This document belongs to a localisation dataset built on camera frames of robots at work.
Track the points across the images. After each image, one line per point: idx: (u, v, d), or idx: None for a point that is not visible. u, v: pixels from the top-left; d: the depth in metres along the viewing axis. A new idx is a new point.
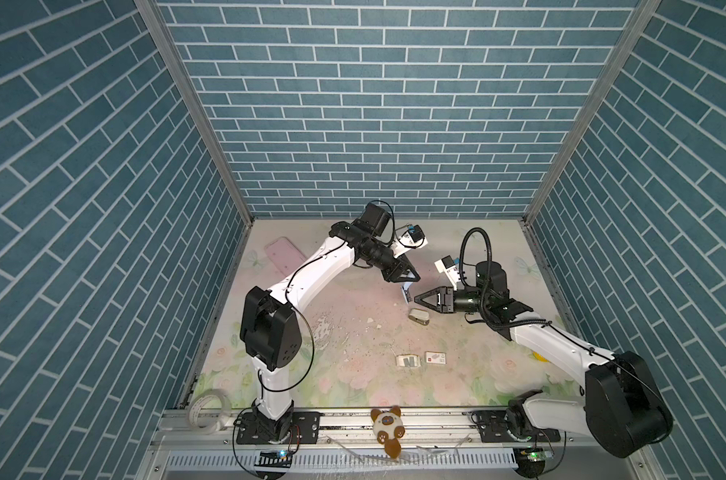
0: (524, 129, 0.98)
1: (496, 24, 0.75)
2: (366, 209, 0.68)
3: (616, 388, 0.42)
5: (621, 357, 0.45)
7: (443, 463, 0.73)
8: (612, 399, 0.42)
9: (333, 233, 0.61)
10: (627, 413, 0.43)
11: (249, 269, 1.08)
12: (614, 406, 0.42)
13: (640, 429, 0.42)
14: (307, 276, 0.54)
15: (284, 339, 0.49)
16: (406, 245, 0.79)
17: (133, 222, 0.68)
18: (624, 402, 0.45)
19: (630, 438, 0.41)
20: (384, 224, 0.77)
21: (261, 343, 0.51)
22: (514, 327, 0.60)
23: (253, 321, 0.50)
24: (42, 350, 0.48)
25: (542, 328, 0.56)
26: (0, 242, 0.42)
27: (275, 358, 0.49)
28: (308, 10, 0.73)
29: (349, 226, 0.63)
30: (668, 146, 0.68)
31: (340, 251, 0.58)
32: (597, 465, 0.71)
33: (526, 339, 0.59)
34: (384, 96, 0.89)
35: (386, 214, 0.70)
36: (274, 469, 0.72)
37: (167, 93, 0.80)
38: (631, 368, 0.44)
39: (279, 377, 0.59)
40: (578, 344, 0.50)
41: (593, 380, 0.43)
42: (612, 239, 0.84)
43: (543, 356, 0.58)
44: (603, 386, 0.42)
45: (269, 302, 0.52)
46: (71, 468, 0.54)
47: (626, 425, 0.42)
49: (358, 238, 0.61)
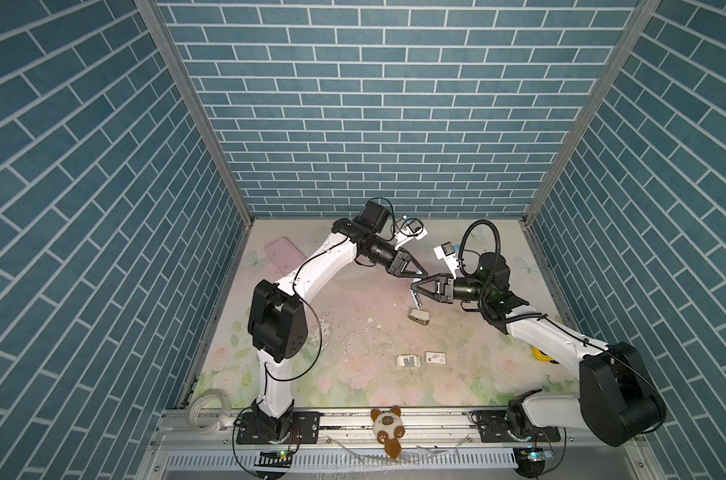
0: (524, 129, 0.98)
1: (496, 24, 0.75)
2: (366, 205, 0.71)
3: (611, 378, 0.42)
5: (615, 348, 0.45)
7: (443, 463, 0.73)
8: (605, 389, 0.43)
9: (334, 229, 0.64)
10: (621, 402, 0.44)
11: (249, 269, 1.08)
12: (607, 396, 0.43)
13: (634, 418, 0.43)
14: (312, 270, 0.55)
15: (293, 332, 0.51)
16: (406, 236, 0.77)
17: (133, 222, 0.68)
18: (619, 392, 0.45)
19: (624, 428, 0.42)
20: (384, 220, 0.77)
21: (270, 336, 0.52)
22: (510, 324, 0.61)
23: (261, 313, 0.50)
24: (42, 350, 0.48)
25: (537, 321, 0.56)
26: (0, 242, 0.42)
27: (284, 349, 0.51)
28: (308, 10, 0.73)
29: (350, 222, 0.66)
30: (668, 146, 0.68)
31: (343, 248, 0.60)
32: (597, 465, 0.71)
33: (522, 334, 0.59)
34: (384, 96, 0.89)
35: (385, 211, 0.72)
36: (275, 469, 0.72)
37: (167, 93, 0.80)
38: (625, 359, 0.44)
39: (284, 368, 0.60)
40: (572, 336, 0.50)
41: (586, 369, 0.43)
42: (612, 239, 0.84)
43: (540, 349, 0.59)
44: (596, 376, 0.43)
45: (276, 295, 0.54)
46: (71, 468, 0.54)
47: (620, 415, 0.43)
49: (359, 233, 0.64)
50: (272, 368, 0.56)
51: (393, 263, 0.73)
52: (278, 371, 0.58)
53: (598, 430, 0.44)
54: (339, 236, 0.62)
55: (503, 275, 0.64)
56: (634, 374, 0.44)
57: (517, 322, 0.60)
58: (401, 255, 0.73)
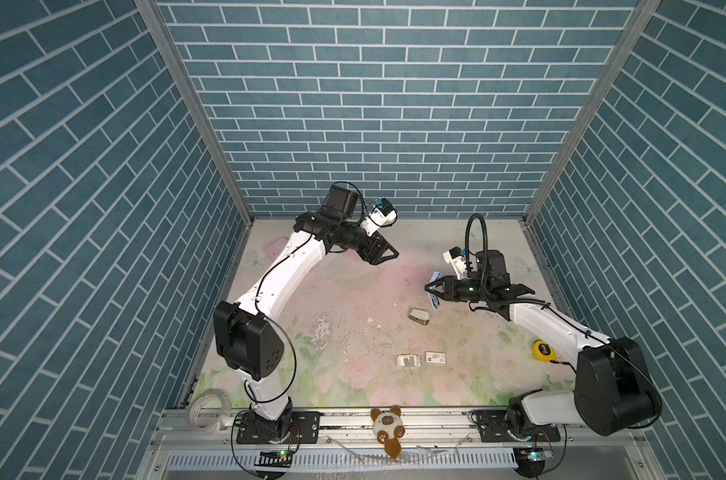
0: (524, 129, 0.98)
1: (496, 24, 0.75)
2: (331, 191, 0.63)
3: (608, 370, 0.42)
5: (616, 342, 0.45)
7: (443, 463, 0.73)
8: (602, 380, 0.43)
9: (297, 226, 0.58)
10: (615, 395, 0.44)
11: (249, 269, 1.08)
12: (602, 386, 0.43)
13: (626, 410, 0.43)
14: (277, 280, 0.50)
15: (265, 349, 0.47)
16: (376, 222, 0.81)
17: (134, 222, 0.68)
18: (615, 385, 0.45)
19: (614, 419, 0.43)
20: (351, 206, 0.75)
21: (241, 356, 0.49)
22: (514, 306, 0.61)
23: (228, 336, 0.50)
24: (42, 350, 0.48)
25: (541, 309, 0.56)
26: None
27: (259, 368, 0.48)
28: (308, 10, 0.73)
29: (315, 217, 0.59)
30: (669, 146, 0.67)
31: (308, 248, 0.55)
32: (597, 465, 0.71)
33: (523, 321, 0.60)
34: (384, 96, 0.89)
35: (351, 197, 0.65)
36: (274, 468, 0.72)
37: (167, 93, 0.80)
38: (624, 353, 0.44)
39: (268, 387, 0.58)
40: (575, 327, 0.50)
41: (584, 359, 0.44)
42: (612, 239, 0.84)
43: (540, 337, 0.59)
44: (593, 365, 0.43)
45: (240, 313, 0.49)
46: (70, 468, 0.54)
47: (612, 406, 0.43)
49: (326, 226, 0.58)
50: (257, 390, 0.56)
51: (371, 247, 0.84)
52: (264, 392, 0.58)
53: (587, 418, 0.45)
54: (303, 233, 0.57)
55: (495, 261, 0.68)
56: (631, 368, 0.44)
57: (516, 303, 0.60)
58: (374, 238, 0.69)
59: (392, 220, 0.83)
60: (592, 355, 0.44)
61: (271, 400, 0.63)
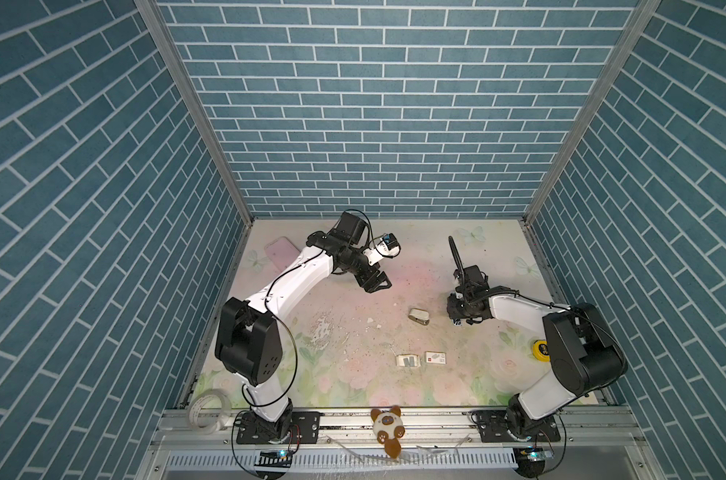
0: (524, 129, 0.98)
1: (496, 24, 0.75)
2: (341, 217, 0.69)
3: (570, 331, 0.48)
5: (578, 307, 0.50)
7: (443, 463, 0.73)
8: (564, 339, 0.48)
9: (310, 243, 0.61)
10: (581, 352, 0.47)
11: (249, 269, 1.08)
12: (567, 344, 0.47)
13: (593, 366, 0.47)
14: (286, 285, 0.52)
15: (265, 353, 0.47)
16: (381, 253, 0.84)
17: (134, 222, 0.68)
18: (580, 345, 0.50)
19: (585, 376, 0.46)
20: (360, 231, 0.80)
21: (240, 358, 0.48)
22: (496, 297, 0.66)
23: (231, 335, 0.50)
24: (42, 350, 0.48)
25: (515, 298, 0.62)
26: (0, 242, 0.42)
27: (256, 373, 0.47)
28: (308, 10, 0.73)
29: (325, 235, 0.64)
30: (668, 146, 0.68)
31: (318, 260, 0.58)
32: (597, 465, 0.71)
33: (502, 310, 0.65)
34: (384, 96, 0.89)
35: (361, 222, 0.71)
36: (274, 469, 0.72)
37: (167, 93, 0.80)
38: (585, 317, 0.50)
39: (268, 389, 0.58)
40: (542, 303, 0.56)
41: (549, 323, 0.49)
42: (612, 239, 0.84)
43: (517, 319, 0.61)
44: (556, 326, 0.48)
45: (247, 314, 0.50)
46: (70, 468, 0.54)
47: (580, 363, 0.47)
49: (335, 246, 0.61)
50: (257, 392, 0.55)
51: (371, 274, 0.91)
52: (262, 396, 0.57)
53: (563, 381, 0.49)
54: (314, 249, 0.60)
55: (473, 271, 0.78)
56: (593, 330, 0.49)
57: (494, 295, 0.67)
58: (374, 267, 0.74)
59: (392, 253, 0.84)
60: (554, 318, 0.49)
61: (270, 403, 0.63)
